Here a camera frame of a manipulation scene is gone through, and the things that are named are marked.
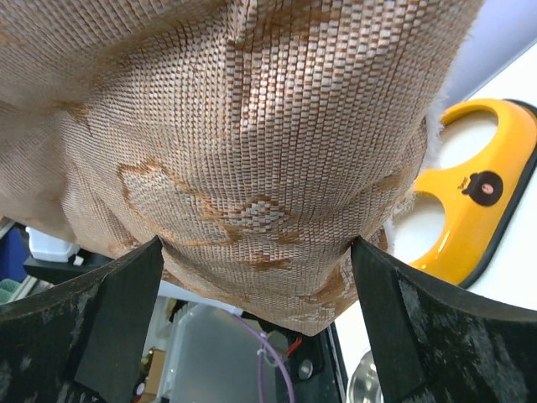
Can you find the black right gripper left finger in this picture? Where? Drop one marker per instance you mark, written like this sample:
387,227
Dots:
82,340

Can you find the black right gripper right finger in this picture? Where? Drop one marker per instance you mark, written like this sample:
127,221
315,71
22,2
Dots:
435,342

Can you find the steel pet bowl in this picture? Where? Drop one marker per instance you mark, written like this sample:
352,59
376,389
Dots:
364,386

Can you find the white fluffy pet cushion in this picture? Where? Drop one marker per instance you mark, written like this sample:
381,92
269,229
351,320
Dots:
256,139

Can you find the translucent plastic storage bin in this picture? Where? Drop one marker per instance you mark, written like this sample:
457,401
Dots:
210,358

